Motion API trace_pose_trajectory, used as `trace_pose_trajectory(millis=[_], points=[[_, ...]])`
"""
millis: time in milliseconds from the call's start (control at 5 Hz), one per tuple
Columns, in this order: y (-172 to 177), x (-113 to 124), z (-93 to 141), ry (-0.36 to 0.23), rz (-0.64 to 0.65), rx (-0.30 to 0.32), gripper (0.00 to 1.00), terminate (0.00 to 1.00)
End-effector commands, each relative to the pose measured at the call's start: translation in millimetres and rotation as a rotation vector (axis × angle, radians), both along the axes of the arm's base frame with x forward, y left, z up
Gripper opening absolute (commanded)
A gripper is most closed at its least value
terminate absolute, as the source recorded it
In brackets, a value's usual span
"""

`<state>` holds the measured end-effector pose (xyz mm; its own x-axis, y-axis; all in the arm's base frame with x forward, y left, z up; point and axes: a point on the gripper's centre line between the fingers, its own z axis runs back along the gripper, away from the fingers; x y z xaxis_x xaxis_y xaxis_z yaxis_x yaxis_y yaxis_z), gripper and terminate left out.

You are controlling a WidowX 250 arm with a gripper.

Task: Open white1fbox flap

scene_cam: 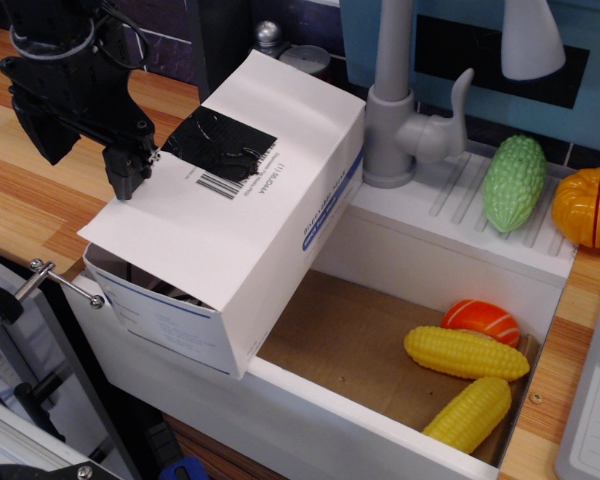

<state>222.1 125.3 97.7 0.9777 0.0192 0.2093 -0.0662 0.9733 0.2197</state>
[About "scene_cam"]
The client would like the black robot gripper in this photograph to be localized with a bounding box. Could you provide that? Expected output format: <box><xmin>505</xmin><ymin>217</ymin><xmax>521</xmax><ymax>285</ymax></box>
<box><xmin>0</xmin><ymin>1</ymin><xmax>155</xmax><ymax>200</ymax></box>

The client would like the white cardboard box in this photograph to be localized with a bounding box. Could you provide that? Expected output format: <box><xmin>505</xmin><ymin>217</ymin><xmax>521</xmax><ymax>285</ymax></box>
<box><xmin>81</xmin><ymin>52</ymin><xmax>365</xmax><ymax>378</ymax></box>

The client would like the silver salt shaker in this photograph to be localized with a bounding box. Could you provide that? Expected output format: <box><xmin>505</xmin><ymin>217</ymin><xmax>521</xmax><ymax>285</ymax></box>
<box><xmin>253</xmin><ymin>20</ymin><xmax>282</xmax><ymax>58</ymax></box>

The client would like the grey toy faucet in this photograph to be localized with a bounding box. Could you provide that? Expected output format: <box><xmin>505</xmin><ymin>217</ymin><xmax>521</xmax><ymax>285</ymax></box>
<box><xmin>363</xmin><ymin>0</ymin><xmax>474</xmax><ymax>189</ymax></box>

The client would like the white toy sink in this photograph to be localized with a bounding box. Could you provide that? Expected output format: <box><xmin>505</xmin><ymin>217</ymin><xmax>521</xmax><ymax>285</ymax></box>
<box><xmin>68</xmin><ymin>152</ymin><xmax>576</xmax><ymax>479</ymax></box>

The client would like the orange toy salmon sushi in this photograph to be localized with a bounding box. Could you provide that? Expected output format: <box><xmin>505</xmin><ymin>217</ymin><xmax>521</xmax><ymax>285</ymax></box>
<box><xmin>441</xmin><ymin>299</ymin><xmax>520</xmax><ymax>348</ymax></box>

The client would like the green toy bitter gourd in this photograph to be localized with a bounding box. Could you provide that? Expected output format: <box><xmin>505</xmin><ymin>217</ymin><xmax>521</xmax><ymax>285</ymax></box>
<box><xmin>483</xmin><ymin>135</ymin><xmax>547</xmax><ymax>233</ymax></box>

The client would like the yellow toy corn upper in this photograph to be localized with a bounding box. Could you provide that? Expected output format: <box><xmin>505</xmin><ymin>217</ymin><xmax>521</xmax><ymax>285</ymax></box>
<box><xmin>403</xmin><ymin>326</ymin><xmax>530</xmax><ymax>382</ymax></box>

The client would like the yellow toy corn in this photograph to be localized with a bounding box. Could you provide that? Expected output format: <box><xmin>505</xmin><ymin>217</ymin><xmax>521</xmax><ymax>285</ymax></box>
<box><xmin>403</xmin><ymin>326</ymin><xmax>530</xmax><ymax>382</ymax></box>
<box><xmin>422</xmin><ymin>377</ymin><xmax>512</xmax><ymax>454</ymax></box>

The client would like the white cone lamp shade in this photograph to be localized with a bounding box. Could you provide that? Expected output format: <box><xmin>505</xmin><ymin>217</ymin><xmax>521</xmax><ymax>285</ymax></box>
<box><xmin>501</xmin><ymin>0</ymin><xmax>566</xmax><ymax>81</ymax></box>

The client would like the yellow toy corn lower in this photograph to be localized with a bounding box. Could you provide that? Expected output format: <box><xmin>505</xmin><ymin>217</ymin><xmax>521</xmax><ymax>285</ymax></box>
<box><xmin>422</xmin><ymin>377</ymin><xmax>512</xmax><ymax>454</ymax></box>

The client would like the blue panel with black rectangle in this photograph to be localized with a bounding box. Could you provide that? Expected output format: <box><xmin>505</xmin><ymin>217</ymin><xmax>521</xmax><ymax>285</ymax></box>
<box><xmin>338</xmin><ymin>0</ymin><xmax>600</xmax><ymax>146</ymax></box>

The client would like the orange toy pumpkin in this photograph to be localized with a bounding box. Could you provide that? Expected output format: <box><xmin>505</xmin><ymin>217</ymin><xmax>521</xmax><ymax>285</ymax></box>
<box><xmin>552</xmin><ymin>167</ymin><xmax>600</xmax><ymax>248</ymax></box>

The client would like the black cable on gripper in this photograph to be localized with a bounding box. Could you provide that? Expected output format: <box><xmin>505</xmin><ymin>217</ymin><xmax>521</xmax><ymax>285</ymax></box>
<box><xmin>92</xmin><ymin>4</ymin><xmax>150</xmax><ymax>71</ymax></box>

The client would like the metal clamp with black handle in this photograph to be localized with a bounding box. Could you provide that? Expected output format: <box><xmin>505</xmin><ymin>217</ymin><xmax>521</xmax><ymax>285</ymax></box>
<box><xmin>0</xmin><ymin>259</ymin><xmax>105</xmax><ymax>326</ymax></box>

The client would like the blue clamp handle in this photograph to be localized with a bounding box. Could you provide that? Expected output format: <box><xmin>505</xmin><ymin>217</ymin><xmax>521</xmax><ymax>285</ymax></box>
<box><xmin>147</xmin><ymin>422</ymin><xmax>211</xmax><ymax>480</ymax></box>

